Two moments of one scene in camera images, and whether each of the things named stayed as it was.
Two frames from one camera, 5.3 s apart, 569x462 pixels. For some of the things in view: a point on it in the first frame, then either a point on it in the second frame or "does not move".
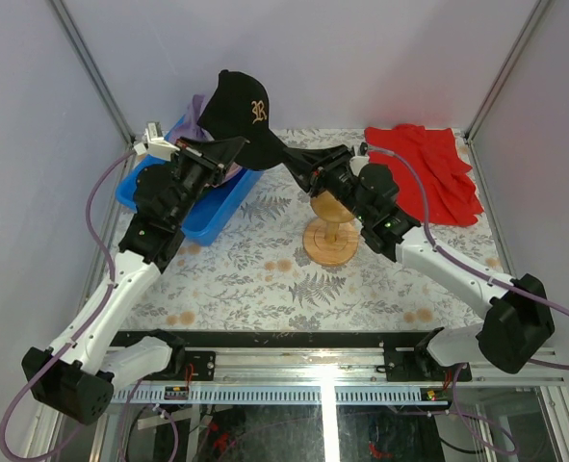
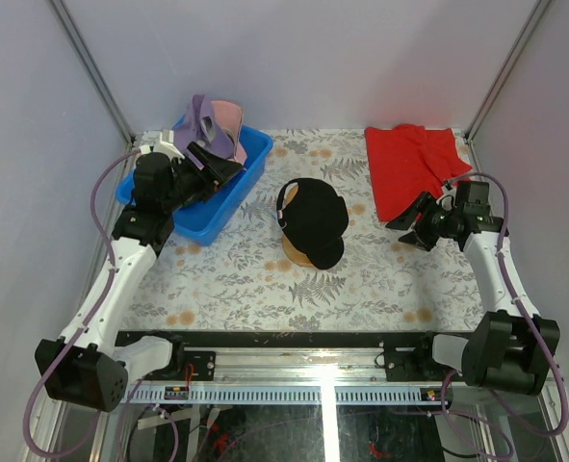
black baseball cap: (238, 109) → (314, 218)
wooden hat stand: (331, 240) → (294, 253)
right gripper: (320, 164) → (420, 237)
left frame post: (91, 69) does not move
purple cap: (190, 128) does not move
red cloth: (452, 198) does not move
